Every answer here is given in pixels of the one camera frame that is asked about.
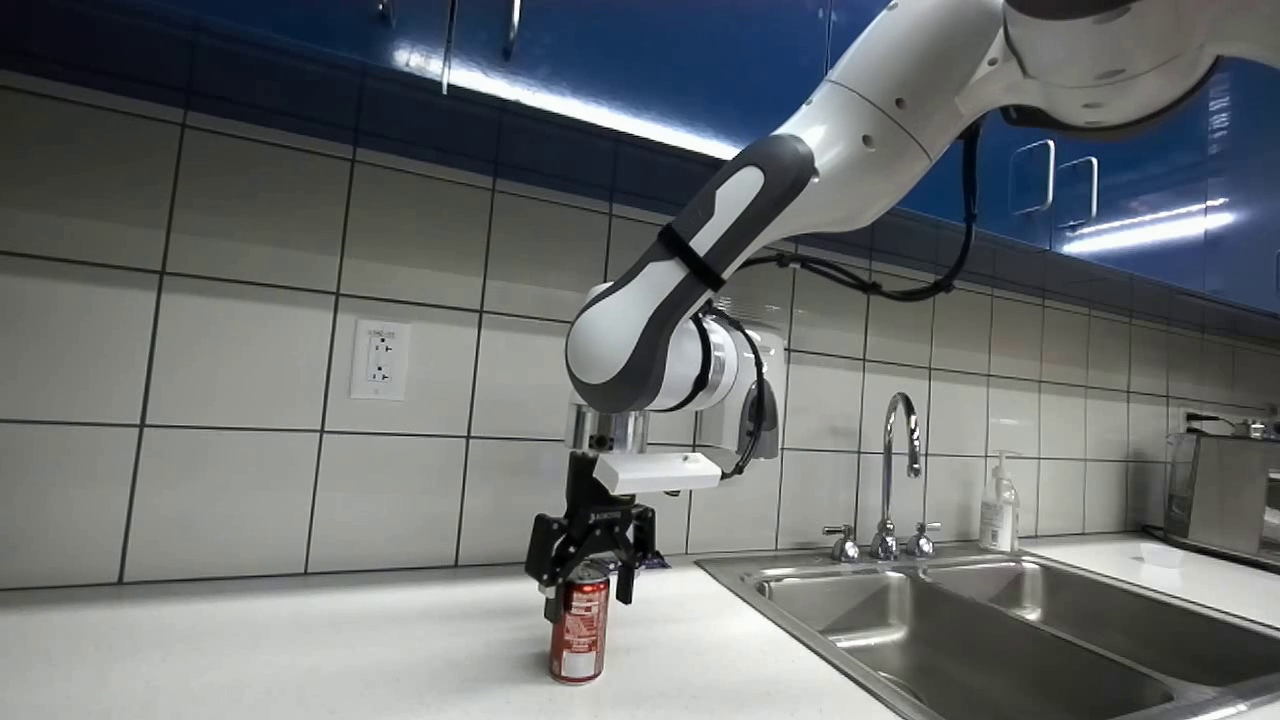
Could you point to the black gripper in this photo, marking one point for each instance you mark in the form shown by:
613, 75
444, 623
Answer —
588, 528

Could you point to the red soda can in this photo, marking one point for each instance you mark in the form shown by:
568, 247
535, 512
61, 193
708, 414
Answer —
581, 628

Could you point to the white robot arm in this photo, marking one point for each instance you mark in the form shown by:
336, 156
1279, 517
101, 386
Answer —
915, 82

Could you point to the stainless steel double sink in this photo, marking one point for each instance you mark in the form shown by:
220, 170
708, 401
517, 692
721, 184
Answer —
1009, 638

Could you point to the clear pump soap bottle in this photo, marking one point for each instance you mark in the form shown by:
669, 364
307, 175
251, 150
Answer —
1002, 510

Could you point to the blue upper cabinets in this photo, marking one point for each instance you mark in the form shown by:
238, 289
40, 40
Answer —
1148, 142

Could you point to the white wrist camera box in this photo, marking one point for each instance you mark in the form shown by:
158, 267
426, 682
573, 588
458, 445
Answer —
639, 474

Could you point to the left faucet handle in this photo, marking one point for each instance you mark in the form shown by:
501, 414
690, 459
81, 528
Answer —
844, 545

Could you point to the faucet handle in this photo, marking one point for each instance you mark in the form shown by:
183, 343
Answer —
844, 545
925, 538

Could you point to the white wall power outlet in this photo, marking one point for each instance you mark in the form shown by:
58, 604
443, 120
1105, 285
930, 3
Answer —
381, 361

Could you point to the right faucet handle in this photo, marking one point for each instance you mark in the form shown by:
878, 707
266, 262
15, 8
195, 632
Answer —
925, 538

